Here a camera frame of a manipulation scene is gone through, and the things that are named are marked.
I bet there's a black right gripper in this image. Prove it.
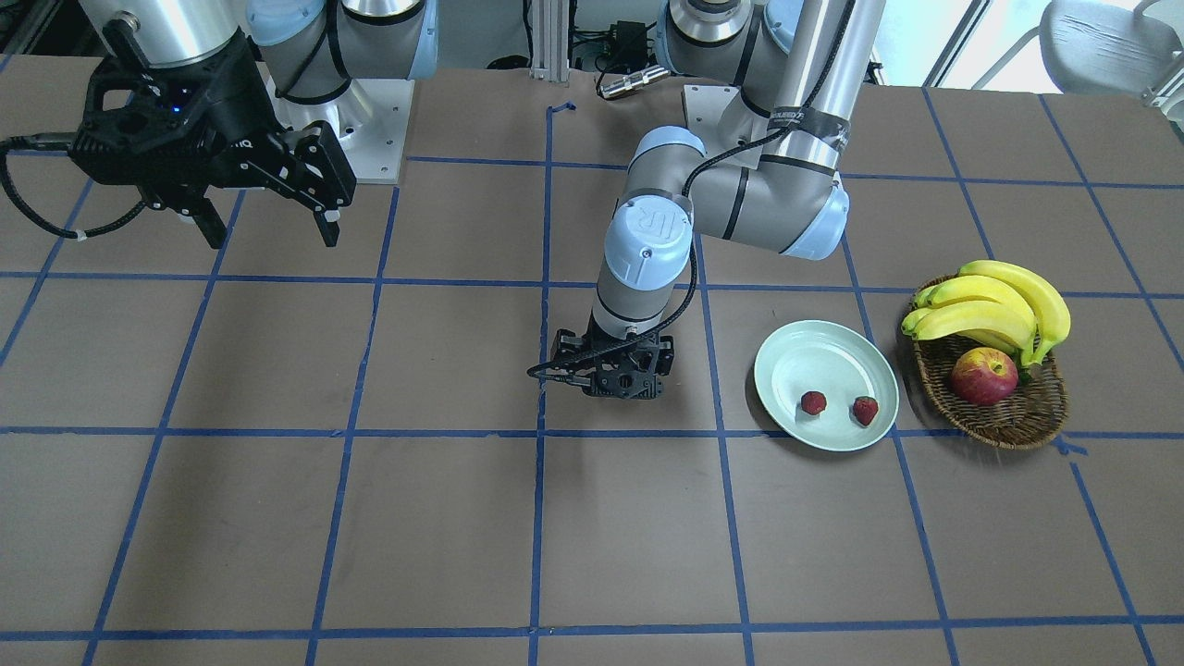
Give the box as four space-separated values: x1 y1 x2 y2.
70 37 358 250

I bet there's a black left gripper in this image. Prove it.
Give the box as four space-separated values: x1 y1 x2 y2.
551 328 675 401

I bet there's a red strawberry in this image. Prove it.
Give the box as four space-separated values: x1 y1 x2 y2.
799 389 828 416
851 395 880 427

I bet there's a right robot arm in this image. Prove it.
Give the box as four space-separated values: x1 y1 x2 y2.
67 1 439 249

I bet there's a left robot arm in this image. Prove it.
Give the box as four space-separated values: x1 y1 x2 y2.
527 1 884 401

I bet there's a pale green round plate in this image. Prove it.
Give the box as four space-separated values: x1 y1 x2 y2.
753 320 900 452

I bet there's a red yellow apple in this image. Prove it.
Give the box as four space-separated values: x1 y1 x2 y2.
948 347 1019 406

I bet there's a yellow banana bunch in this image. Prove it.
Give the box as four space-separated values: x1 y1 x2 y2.
900 260 1072 370

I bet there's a brown wicker basket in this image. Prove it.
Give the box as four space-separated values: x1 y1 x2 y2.
910 276 1070 452

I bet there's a grey chair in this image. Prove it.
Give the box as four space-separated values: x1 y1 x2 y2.
972 1 1183 109

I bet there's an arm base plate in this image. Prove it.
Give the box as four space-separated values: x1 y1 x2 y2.
272 79 417 185
684 84 753 147

